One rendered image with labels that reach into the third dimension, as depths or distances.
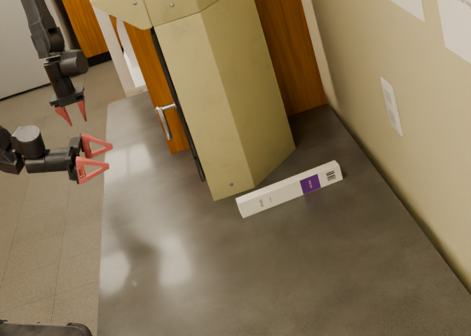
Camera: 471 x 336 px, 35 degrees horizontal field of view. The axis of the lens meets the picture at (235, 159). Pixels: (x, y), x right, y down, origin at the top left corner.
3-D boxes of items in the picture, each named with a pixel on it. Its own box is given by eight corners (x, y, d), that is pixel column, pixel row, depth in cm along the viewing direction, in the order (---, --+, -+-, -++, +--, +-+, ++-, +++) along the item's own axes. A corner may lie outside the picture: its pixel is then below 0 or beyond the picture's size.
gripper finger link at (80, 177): (108, 143, 181) (70, 146, 181) (106, 158, 175) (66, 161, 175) (113, 167, 185) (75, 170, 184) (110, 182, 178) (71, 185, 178)
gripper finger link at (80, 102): (92, 122, 220) (80, 93, 216) (69, 130, 219) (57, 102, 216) (93, 114, 226) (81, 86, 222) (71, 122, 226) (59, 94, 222)
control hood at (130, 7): (148, -2, 197) (136, -39, 193) (153, 27, 168) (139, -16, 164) (107, 11, 197) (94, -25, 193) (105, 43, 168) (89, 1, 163)
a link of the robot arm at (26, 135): (14, 146, 189) (-2, 170, 183) (2, 113, 180) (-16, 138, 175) (57, 154, 186) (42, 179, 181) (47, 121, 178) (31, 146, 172)
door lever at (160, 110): (186, 135, 184) (186, 131, 186) (174, 101, 180) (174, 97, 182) (166, 142, 184) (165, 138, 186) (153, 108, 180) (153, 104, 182)
